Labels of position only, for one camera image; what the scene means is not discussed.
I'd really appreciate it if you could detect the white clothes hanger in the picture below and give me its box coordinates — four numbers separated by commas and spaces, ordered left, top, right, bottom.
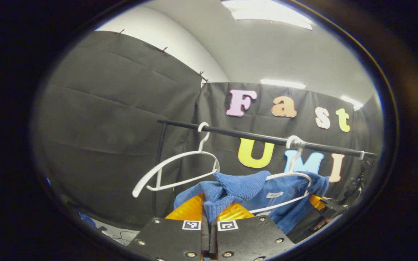
248, 135, 313, 214
132, 122, 221, 198

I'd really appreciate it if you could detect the black metal clothes rack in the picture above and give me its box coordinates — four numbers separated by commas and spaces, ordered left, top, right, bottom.
151, 119, 379, 218

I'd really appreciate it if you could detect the black backdrop cloth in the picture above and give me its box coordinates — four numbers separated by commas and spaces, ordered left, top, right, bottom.
33, 31, 384, 232

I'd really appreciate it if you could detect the blue corduroy jacket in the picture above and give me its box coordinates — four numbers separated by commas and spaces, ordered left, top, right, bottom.
174, 170, 330, 235

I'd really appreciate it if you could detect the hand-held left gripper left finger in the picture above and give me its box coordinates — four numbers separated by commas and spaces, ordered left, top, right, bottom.
126, 194, 210, 261

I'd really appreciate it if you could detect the ceiling light panel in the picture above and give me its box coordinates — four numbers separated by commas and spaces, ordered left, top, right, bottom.
222, 0, 314, 30
340, 95, 364, 111

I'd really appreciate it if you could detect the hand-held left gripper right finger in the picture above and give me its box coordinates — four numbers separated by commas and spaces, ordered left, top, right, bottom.
209, 202, 297, 261

